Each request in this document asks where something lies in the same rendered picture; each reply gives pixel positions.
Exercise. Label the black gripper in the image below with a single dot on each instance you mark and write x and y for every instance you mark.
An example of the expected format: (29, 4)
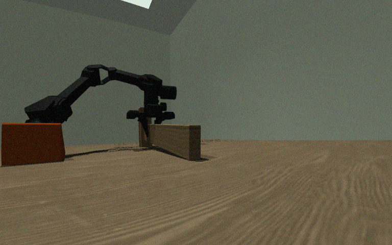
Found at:
(142, 117)

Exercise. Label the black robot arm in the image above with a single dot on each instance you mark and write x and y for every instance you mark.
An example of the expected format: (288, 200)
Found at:
(57, 108)

